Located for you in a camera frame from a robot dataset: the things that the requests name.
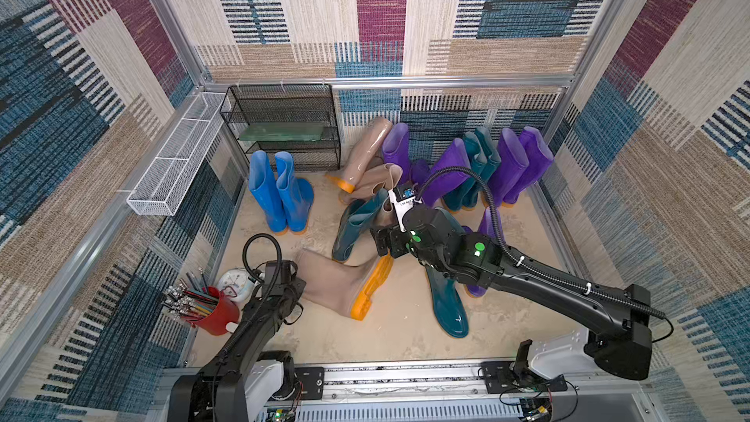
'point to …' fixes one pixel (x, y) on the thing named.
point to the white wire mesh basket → (168, 179)
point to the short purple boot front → (455, 155)
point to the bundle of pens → (189, 300)
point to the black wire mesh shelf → (294, 118)
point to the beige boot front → (340, 286)
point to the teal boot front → (450, 308)
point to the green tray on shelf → (282, 132)
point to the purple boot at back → (395, 148)
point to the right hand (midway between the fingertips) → (392, 226)
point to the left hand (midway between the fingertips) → (300, 282)
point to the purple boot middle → (486, 228)
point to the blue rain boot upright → (265, 189)
